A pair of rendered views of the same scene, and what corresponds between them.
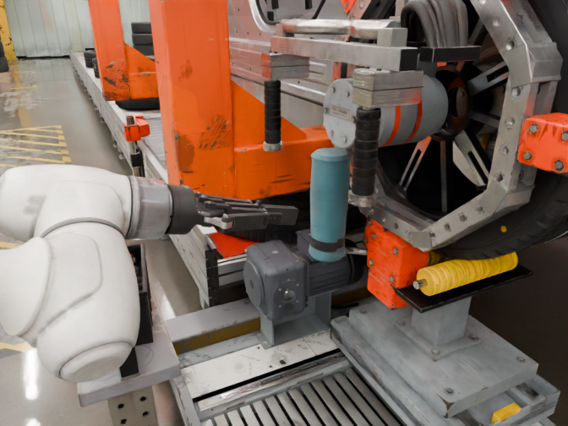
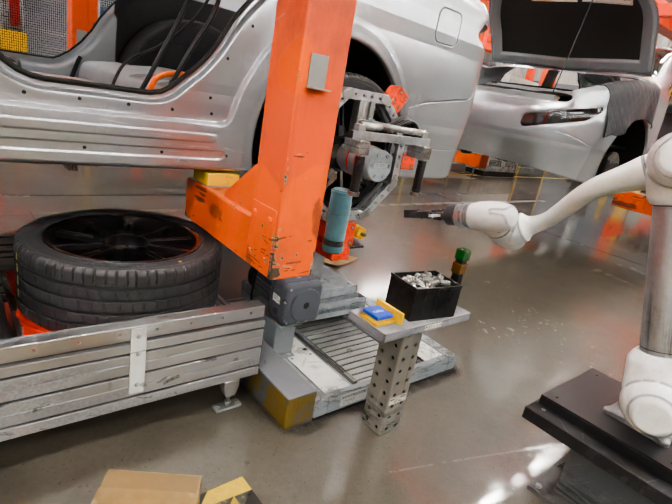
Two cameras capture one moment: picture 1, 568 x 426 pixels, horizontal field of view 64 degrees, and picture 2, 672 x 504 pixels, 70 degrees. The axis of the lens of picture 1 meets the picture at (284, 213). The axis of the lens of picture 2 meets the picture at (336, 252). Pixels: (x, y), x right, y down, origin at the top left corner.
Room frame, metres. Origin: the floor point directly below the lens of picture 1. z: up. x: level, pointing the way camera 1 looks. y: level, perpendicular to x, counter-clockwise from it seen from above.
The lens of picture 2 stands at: (1.47, 1.71, 1.10)
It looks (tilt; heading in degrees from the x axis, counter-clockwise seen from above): 18 degrees down; 254
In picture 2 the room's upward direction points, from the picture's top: 10 degrees clockwise
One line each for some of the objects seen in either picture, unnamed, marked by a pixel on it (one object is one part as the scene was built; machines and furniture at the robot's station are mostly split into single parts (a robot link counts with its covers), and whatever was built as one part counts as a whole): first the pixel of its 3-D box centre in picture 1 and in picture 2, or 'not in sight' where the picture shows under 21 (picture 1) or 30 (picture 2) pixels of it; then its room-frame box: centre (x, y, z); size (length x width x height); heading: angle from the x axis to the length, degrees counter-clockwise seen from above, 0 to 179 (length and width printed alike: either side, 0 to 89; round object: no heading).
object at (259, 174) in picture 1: (303, 129); (236, 191); (1.39, -0.06, 0.69); 0.52 x 0.17 x 0.35; 116
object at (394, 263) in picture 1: (408, 261); (332, 236); (0.94, -0.30, 0.48); 0.16 x 0.12 x 0.17; 116
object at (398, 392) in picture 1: (431, 361); (304, 295); (0.99, -0.41, 0.13); 0.50 x 0.36 x 0.10; 26
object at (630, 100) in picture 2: not in sight; (623, 108); (-1.71, -1.80, 1.36); 0.71 x 0.30 x 0.51; 26
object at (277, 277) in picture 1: (315, 286); (275, 297); (1.18, -0.10, 0.26); 0.42 x 0.18 x 0.35; 116
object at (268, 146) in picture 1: (272, 113); (357, 174); (0.97, 0.02, 0.83); 0.04 x 0.04 x 0.16
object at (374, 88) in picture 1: (387, 85); (418, 151); (0.68, -0.15, 0.93); 0.09 x 0.05 x 0.05; 116
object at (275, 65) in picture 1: (285, 63); (356, 145); (0.98, 0.00, 0.93); 0.09 x 0.05 x 0.05; 116
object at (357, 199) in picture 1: (365, 154); (418, 177); (0.66, -0.12, 0.83); 0.04 x 0.04 x 0.16
